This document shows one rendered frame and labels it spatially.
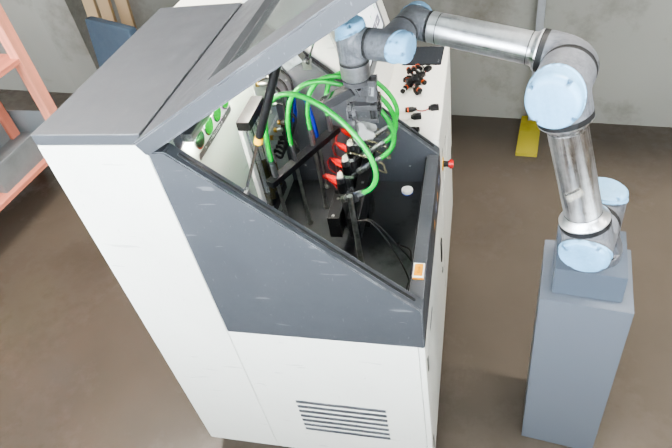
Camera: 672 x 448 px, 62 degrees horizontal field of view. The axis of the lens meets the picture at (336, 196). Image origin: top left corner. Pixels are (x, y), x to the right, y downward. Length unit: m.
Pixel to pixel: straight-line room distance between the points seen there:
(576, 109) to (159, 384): 2.13
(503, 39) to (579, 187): 0.37
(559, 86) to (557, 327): 0.83
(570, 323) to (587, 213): 0.47
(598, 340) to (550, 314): 0.16
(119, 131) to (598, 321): 1.34
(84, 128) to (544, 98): 0.99
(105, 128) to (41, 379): 1.89
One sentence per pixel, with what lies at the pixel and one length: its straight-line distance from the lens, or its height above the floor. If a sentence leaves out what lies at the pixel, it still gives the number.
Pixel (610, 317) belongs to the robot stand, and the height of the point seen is 0.77.
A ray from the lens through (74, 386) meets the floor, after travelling 2.95.
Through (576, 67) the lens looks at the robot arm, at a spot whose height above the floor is 1.52.
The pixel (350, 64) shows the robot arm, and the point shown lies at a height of 1.48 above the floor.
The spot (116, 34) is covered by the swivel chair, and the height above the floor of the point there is 1.02.
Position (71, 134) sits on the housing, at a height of 1.50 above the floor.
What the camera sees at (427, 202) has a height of 0.95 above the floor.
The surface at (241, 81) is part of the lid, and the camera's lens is 1.08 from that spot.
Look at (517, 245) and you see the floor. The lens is 2.96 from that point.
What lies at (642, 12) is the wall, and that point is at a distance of 3.51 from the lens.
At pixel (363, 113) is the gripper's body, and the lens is 1.48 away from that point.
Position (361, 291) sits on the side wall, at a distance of 1.44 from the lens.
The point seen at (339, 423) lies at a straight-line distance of 2.06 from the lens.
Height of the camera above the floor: 2.12
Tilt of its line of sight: 40 degrees down
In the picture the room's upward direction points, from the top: 11 degrees counter-clockwise
